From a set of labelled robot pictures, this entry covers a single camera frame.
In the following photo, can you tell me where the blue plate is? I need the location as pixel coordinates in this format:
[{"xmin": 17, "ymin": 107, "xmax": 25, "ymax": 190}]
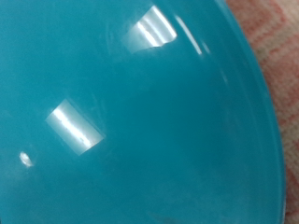
[{"xmin": 0, "ymin": 0, "xmax": 287, "ymax": 224}]

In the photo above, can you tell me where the pink checked towel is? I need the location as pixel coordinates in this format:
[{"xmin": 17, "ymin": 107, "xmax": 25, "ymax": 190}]
[{"xmin": 222, "ymin": 0, "xmax": 299, "ymax": 224}]

